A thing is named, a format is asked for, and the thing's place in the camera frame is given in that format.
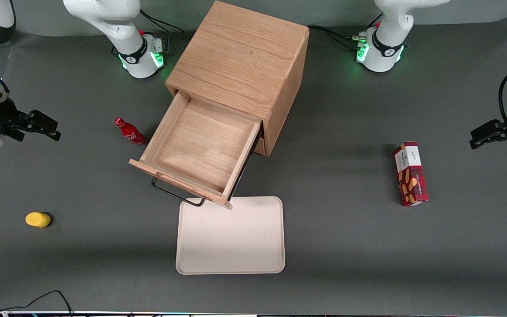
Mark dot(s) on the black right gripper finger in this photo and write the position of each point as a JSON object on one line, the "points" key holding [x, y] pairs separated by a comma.
{"points": [[40, 122], [53, 136]]}

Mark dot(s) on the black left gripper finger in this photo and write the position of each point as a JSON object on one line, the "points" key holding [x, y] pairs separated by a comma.
{"points": [[475, 145], [489, 130]]}

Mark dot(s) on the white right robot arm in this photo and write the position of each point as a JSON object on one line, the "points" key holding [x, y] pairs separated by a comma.
{"points": [[117, 26]]}

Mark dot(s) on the wooden drawer cabinet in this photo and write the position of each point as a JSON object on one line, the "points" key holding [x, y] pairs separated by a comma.
{"points": [[240, 53]]}

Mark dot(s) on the red cookie box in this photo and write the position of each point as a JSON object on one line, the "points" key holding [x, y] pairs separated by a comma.
{"points": [[411, 176]]}

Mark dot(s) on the red soda bottle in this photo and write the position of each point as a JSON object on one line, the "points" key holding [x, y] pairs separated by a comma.
{"points": [[131, 133]]}

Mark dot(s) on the yellow lemon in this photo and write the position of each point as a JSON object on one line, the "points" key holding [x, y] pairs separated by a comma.
{"points": [[37, 219]]}

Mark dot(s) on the beige plastic tray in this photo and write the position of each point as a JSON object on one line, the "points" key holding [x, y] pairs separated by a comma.
{"points": [[231, 237]]}

